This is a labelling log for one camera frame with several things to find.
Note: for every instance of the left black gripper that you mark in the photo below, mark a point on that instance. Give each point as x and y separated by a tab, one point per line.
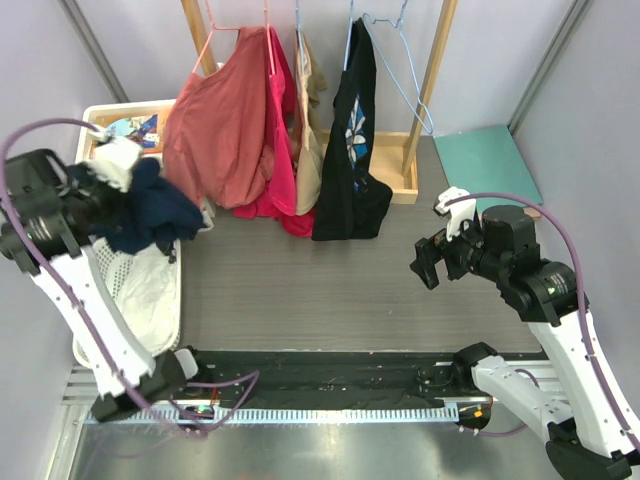
120	202

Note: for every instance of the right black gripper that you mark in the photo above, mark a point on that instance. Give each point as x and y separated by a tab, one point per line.
430	251

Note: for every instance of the navy blue t shirt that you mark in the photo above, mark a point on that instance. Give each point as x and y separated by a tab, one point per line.
152	212

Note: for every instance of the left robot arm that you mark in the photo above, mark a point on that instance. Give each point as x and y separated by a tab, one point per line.
51	210

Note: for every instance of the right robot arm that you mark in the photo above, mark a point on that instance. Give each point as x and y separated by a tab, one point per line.
582	435

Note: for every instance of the black printed hanging shirt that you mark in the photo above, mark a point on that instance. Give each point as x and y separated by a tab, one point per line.
352	203

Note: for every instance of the salmon red hanging shirt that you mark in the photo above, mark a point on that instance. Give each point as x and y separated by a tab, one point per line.
214	134

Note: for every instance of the magenta pink hanging shirt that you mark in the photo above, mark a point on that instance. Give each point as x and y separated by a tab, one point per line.
279	197

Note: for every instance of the beige hanging shirt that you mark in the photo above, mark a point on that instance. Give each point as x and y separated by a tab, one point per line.
308	149

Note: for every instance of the white laundry basket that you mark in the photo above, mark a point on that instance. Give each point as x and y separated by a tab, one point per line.
160	310

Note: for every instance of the illustrated book on cabinet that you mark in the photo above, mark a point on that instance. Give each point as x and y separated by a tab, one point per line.
142	129

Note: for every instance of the white drawer cabinet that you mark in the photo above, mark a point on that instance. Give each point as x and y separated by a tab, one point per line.
160	107

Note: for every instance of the white cloth in basket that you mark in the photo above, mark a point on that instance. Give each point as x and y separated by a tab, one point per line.
145	295

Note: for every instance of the wooden clothes rack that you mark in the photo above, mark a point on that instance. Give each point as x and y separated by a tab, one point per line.
394	160

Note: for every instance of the tan board under teal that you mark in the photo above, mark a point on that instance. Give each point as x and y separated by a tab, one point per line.
534	214

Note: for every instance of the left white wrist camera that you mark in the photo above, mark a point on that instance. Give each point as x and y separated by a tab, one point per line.
113	159

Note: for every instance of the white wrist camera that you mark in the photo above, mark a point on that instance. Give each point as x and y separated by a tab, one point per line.
113	159
455	204

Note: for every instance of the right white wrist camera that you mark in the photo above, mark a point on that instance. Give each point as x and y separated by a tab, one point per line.
455	204

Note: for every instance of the white slotted cable duct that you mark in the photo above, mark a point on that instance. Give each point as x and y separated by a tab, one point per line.
246	416

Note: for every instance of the pink wire hanger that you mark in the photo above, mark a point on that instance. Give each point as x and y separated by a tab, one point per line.
206	61

